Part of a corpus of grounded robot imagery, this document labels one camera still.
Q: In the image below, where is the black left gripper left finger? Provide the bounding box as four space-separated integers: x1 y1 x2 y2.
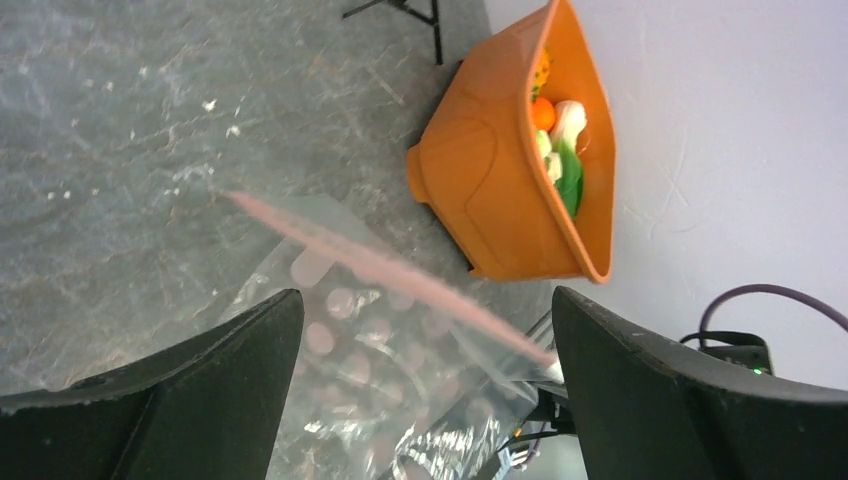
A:
1 290 304 479

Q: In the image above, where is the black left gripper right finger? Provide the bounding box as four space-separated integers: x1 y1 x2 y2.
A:
552 287 847 479

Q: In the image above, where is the clear pink-dotted zip bag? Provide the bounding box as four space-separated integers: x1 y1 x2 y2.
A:
229 191 563 479

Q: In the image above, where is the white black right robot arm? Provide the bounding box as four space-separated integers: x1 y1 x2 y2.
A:
679 331 774 375

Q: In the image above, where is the orange plastic bin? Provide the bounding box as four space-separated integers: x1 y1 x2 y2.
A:
407 1 616 283

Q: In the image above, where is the toy bok choy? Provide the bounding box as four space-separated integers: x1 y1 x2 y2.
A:
548 100 587 219

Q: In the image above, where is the toy orange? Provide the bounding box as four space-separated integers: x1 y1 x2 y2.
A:
531 96 557 131

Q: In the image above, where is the toy pineapple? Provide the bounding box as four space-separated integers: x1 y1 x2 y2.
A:
531 45 551 101

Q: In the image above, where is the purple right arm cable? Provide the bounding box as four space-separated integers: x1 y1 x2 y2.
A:
696 283 848 346

